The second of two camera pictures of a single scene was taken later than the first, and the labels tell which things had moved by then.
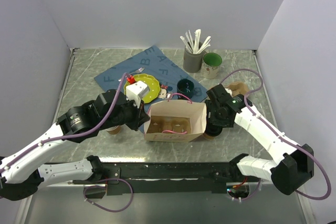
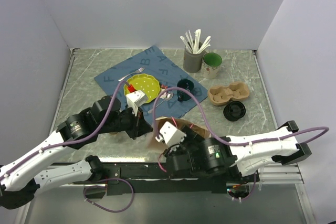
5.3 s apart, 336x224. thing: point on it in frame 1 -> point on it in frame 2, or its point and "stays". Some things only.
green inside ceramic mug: [211, 64] stays
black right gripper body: [216, 117] -> [192, 138]
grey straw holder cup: [192, 62] stays
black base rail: [164, 178] stays
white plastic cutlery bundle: [193, 45] stays
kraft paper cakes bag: [175, 120] -> [158, 147]
